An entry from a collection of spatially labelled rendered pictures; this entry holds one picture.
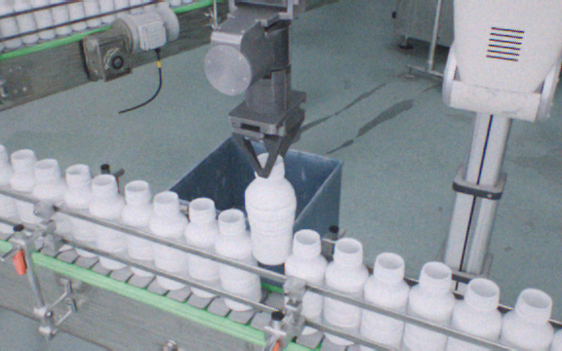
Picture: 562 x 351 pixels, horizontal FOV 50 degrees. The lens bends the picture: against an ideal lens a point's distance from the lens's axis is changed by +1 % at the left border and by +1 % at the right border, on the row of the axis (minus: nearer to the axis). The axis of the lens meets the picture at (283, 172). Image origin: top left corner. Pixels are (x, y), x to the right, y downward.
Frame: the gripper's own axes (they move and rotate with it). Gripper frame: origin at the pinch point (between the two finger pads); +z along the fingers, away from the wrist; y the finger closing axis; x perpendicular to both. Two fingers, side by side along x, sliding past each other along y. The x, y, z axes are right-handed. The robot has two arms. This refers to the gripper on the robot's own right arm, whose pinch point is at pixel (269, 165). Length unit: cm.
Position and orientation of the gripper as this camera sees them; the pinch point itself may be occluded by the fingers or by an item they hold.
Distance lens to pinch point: 80.1
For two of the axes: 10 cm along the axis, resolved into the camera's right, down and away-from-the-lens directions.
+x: 9.1, 2.2, -3.6
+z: 0.0, 8.5, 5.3
